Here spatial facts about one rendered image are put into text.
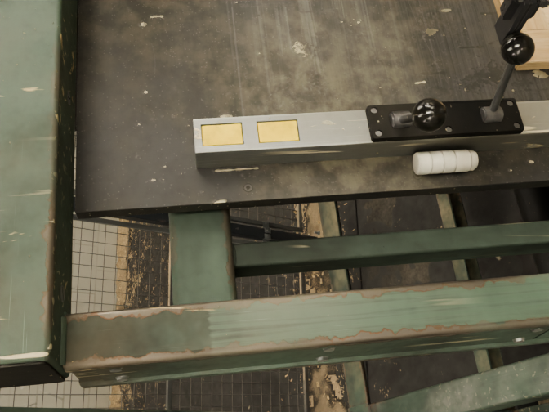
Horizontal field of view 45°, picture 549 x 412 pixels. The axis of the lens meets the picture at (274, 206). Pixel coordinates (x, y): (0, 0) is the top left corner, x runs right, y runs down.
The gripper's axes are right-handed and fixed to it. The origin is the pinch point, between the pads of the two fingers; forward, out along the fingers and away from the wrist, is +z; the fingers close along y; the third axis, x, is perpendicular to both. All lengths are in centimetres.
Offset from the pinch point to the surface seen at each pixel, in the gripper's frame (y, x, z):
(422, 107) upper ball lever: 12.9, 11.0, 1.4
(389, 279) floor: -44, -38, 216
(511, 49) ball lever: 1.2, 4.1, 0.9
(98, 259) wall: 122, -156, 467
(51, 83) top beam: 54, 2, 7
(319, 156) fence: 22.1, 8.4, 15.6
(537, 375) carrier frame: -31, 29, 80
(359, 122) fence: 16.7, 5.3, 13.0
